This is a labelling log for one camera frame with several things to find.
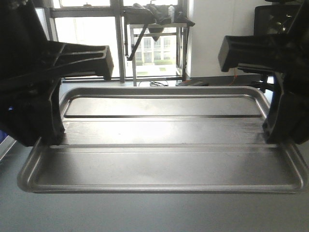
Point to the metal table by window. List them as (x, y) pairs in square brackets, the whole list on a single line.
[(155, 40)]

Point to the silver metal tray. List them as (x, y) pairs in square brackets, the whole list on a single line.
[(175, 139)]

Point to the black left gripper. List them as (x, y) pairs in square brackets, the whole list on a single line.
[(30, 66)]

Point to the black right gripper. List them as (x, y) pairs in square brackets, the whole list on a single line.
[(288, 115)]

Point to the window frame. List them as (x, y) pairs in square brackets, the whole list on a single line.
[(97, 22)]

